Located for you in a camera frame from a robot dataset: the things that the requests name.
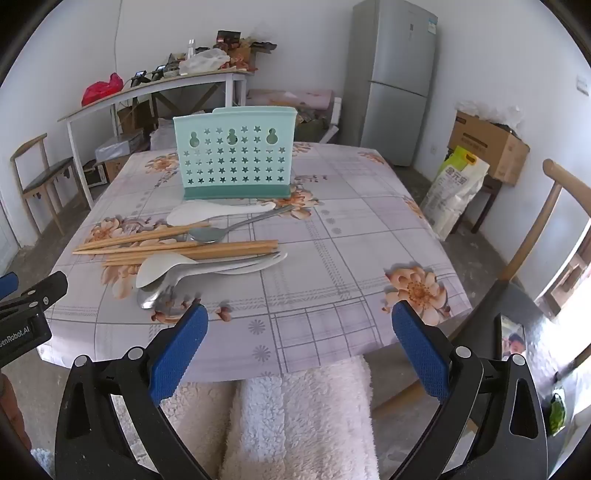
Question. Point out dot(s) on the white and yellow rice bag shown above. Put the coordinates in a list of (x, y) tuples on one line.
[(450, 194)]

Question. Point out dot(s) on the clear plastic bottle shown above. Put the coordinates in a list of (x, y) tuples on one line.
[(190, 48)]

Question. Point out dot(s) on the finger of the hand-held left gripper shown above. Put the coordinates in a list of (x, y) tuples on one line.
[(41, 290), (7, 284)]

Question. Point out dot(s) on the large metal spoon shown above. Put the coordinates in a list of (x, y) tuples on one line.
[(152, 297)]

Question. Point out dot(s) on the white plastic bag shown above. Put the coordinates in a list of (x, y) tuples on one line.
[(203, 61)]

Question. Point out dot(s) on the white woven sack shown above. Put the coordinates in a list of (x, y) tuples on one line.
[(161, 134)]

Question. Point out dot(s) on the brown cardboard box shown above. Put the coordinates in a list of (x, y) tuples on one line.
[(134, 117)]

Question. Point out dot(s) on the white plastic rice spoon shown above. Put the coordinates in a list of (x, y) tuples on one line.
[(194, 213), (159, 267)]

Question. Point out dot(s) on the wooden chair with dark seat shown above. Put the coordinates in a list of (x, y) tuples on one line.
[(44, 177)]

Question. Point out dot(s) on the white side desk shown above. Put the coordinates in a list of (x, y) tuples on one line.
[(138, 90)]

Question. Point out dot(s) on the red plastic bag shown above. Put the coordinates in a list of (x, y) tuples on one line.
[(99, 91)]

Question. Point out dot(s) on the white wrapped box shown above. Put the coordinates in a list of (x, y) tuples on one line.
[(120, 145)]

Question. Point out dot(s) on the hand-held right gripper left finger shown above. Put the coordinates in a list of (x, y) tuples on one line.
[(180, 355)]

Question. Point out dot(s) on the black phone on stand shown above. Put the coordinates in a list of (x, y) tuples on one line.
[(138, 77), (159, 70)]

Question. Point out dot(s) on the grey refrigerator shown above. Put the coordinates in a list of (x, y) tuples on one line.
[(392, 92)]

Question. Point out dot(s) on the small metal spoon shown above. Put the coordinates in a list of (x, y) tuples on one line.
[(207, 234)]

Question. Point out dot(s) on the green packet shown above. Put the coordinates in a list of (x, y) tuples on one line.
[(557, 413)]

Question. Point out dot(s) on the heap of snack boxes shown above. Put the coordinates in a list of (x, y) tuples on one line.
[(240, 46)]

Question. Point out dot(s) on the wooden chair with curved back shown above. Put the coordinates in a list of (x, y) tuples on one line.
[(535, 230)]

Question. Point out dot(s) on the small cardboard box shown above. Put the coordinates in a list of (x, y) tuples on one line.
[(115, 168)]

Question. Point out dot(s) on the white wall socket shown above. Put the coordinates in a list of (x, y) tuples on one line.
[(584, 85)]

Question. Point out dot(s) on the teal plastic utensil holder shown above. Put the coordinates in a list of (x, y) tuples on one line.
[(231, 157)]

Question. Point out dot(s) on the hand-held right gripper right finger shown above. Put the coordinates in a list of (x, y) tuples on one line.
[(420, 350)]

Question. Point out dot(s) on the white flat board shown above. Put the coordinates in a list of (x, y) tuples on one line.
[(334, 117)]

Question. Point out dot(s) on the pink flat box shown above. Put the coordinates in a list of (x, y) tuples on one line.
[(291, 98)]

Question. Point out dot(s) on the pile of wooden chopsticks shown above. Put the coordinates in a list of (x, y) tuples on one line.
[(221, 249)]

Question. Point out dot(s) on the white fleece pants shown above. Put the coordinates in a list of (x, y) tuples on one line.
[(295, 424)]

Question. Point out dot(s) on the large cardboard box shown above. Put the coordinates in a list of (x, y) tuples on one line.
[(489, 143)]

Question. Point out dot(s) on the dark wooden stool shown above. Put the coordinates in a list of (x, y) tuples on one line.
[(485, 198)]

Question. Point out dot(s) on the olive green bag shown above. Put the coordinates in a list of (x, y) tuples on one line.
[(314, 127)]

